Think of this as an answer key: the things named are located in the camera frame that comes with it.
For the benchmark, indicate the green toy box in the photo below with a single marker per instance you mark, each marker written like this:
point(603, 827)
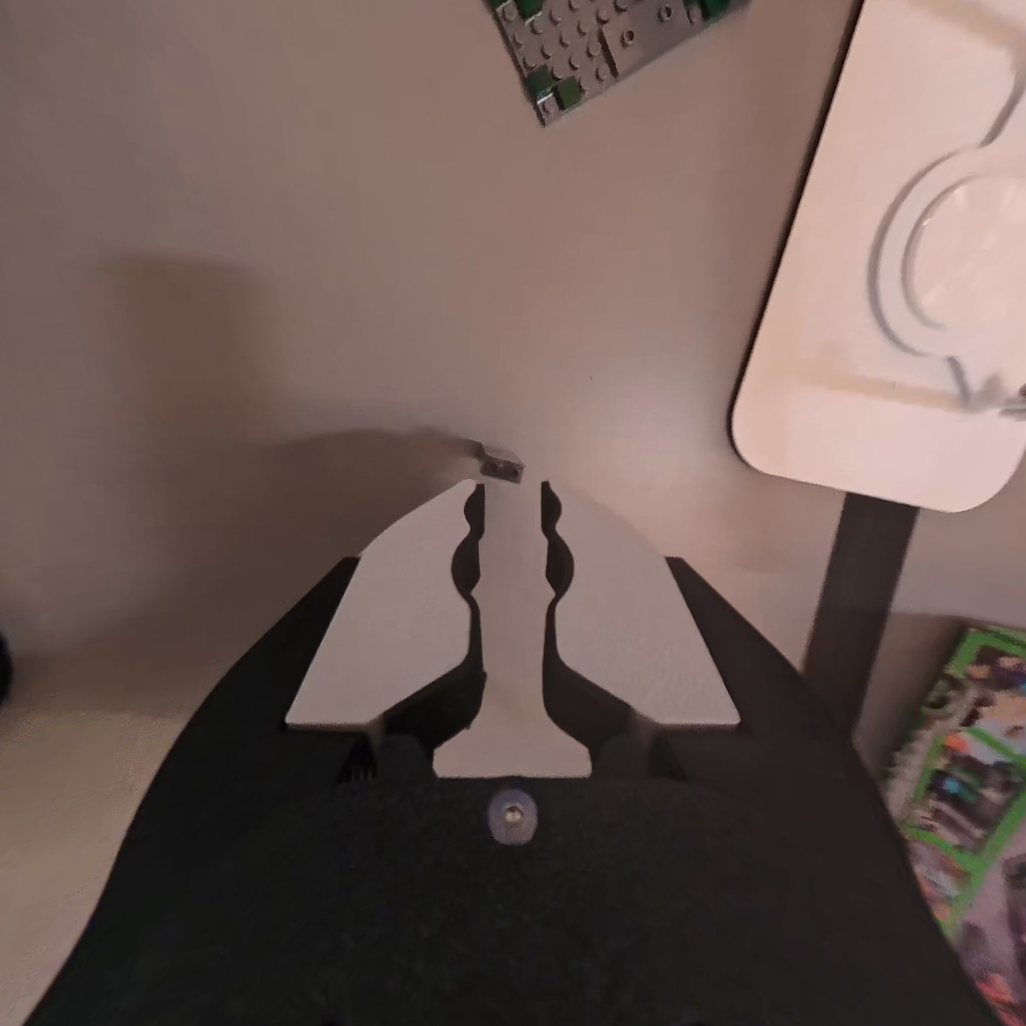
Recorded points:
point(970, 761)

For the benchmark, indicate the long grey toy brick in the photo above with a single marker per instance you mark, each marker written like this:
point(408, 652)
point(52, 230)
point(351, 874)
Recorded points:
point(501, 465)

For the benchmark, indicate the grey studded baseplate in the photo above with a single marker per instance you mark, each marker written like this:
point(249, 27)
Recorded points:
point(577, 48)

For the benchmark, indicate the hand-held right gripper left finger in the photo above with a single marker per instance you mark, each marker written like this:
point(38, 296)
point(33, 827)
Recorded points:
point(385, 625)

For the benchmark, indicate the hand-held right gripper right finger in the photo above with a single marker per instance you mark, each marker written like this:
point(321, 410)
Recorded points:
point(641, 625)

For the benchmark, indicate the grey desk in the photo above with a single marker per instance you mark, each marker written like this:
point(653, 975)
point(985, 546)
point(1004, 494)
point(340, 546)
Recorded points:
point(240, 200)

